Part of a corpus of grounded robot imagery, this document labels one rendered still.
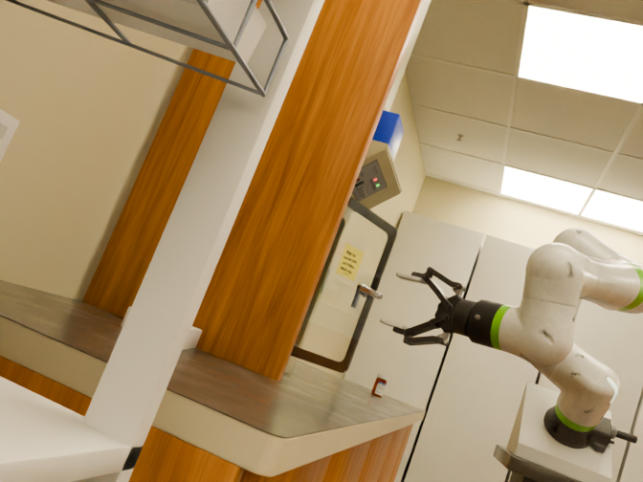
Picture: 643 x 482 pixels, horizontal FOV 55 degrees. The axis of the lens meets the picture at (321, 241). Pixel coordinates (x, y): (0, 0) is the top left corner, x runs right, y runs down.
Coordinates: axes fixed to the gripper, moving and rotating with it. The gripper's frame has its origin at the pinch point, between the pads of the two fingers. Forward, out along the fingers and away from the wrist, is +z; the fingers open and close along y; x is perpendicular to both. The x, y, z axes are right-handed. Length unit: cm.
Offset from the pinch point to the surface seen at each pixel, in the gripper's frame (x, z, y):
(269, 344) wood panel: 26.5, 7.8, -19.3
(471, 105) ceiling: -164, 111, 147
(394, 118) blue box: 14.2, 7.4, 39.3
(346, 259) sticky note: 5.2, 14.4, 5.8
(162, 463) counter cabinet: 75, -32, -33
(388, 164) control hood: 8.1, 9.4, 30.0
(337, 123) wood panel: 28.2, 10.3, 30.1
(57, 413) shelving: 91, -38, -28
